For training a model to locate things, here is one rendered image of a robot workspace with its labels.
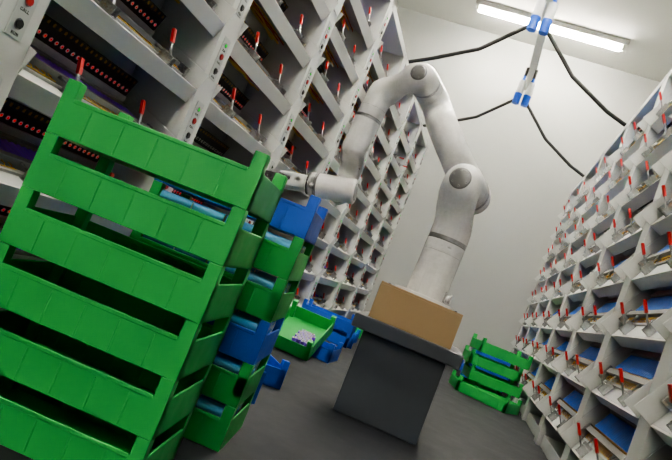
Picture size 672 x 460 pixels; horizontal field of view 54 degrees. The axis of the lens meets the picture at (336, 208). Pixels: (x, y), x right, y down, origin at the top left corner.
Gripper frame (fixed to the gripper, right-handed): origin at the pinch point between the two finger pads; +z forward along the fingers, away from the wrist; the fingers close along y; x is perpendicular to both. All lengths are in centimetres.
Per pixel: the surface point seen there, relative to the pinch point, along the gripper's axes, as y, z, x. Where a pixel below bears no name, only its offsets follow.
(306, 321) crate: 66, -9, -49
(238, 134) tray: -16.6, 6.8, 9.0
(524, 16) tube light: 315, -74, 219
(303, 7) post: 16, 7, 69
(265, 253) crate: -99, -38, -29
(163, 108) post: -54, 14, 4
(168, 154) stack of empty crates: -132, -32, -20
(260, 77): -18.3, 3.4, 28.4
